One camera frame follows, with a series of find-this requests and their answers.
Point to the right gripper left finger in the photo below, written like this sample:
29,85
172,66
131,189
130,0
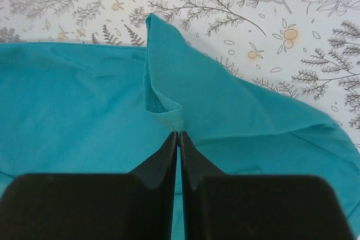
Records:
135,205

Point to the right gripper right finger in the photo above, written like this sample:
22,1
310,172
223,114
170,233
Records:
217,205

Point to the teal t shirt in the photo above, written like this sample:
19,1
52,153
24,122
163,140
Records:
86,108

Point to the floral patterned table mat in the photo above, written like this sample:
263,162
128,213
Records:
304,49

